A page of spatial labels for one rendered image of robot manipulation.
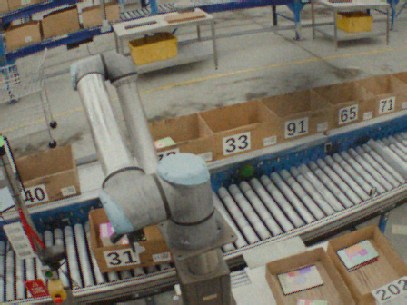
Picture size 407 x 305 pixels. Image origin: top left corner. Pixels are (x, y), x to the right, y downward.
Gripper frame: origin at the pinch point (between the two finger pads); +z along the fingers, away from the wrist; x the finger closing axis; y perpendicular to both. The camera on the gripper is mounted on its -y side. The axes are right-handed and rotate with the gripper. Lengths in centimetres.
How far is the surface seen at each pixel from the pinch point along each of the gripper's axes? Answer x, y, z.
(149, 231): 24.0, 11.5, 6.2
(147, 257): -0.3, 5.6, 3.4
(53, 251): -15.9, -34.1, -23.0
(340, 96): 78, 163, -17
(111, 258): 1.0, -11.4, 0.0
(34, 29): 474, -69, -65
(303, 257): -30, 71, 6
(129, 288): -7.6, -7.6, 13.9
